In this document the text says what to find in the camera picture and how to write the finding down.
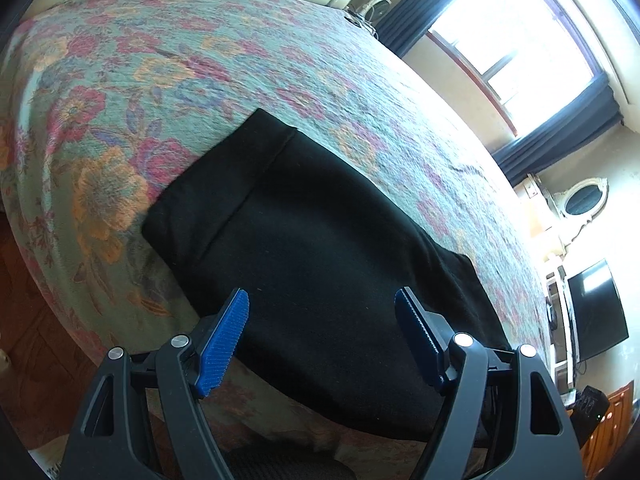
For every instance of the floral bedspread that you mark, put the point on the floral bedspread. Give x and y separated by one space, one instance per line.
105 102

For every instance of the black flat television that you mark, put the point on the black flat television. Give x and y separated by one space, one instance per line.
599 315

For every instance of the wooden cabinet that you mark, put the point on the wooden cabinet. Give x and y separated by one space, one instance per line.
611 432

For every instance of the black pants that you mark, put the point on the black pants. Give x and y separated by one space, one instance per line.
321 253

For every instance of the white dresser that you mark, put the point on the white dresser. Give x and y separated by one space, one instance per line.
541 223

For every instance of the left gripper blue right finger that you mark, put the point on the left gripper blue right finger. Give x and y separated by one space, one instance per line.
533 436

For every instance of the right navy curtain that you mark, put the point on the right navy curtain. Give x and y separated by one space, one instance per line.
582 121

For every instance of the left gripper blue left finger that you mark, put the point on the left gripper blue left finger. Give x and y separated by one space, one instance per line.
112 436

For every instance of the left navy curtain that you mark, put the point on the left navy curtain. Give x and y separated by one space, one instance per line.
407 22

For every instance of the navy curtain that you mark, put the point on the navy curtain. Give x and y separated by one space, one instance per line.
582 121
407 22

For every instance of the white oval vanity mirror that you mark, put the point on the white oval vanity mirror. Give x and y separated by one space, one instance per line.
584 200

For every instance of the white desk fan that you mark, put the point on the white desk fan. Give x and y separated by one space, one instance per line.
374 10

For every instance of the white tv console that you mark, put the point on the white tv console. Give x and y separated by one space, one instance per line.
564 352

